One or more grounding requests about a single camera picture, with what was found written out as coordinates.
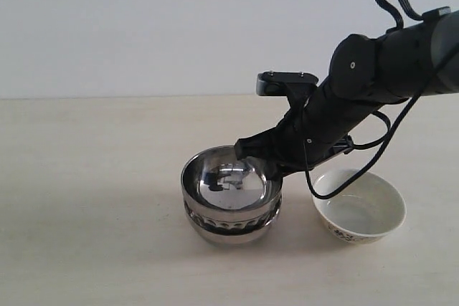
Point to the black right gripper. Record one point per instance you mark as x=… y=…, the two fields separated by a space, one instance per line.
x=324 y=120

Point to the stainless steel bowl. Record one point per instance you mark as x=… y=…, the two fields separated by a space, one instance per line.
x=234 y=233
x=220 y=187

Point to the cream ceramic bowl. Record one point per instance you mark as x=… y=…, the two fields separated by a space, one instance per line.
x=364 y=212

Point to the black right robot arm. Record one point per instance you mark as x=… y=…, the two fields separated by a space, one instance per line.
x=364 y=75

